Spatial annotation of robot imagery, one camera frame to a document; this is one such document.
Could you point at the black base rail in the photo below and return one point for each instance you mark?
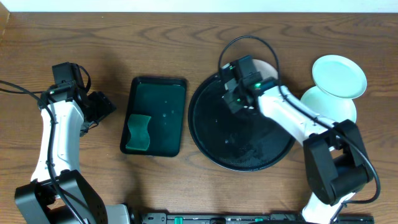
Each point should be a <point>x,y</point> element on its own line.
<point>163,218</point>

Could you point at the mint green plate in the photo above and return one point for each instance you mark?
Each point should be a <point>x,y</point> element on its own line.
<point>339,76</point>
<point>337,109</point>

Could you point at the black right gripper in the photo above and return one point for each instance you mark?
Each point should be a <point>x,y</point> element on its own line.
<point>232,106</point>

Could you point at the round black tray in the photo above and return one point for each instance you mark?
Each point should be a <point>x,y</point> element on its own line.
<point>244,141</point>

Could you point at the dark green rectangular tray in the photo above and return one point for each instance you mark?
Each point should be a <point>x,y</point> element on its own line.
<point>163,99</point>

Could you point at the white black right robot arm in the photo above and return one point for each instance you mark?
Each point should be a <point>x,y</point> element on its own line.
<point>336,161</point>

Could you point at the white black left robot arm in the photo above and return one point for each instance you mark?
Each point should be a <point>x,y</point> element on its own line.
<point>57,192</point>

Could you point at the green sponge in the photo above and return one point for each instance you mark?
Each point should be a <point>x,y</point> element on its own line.
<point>139,139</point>

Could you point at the mint green plate front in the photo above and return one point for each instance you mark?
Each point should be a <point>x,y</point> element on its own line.
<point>339,76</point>

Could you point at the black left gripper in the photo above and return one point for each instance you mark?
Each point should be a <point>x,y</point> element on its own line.
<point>97,107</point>

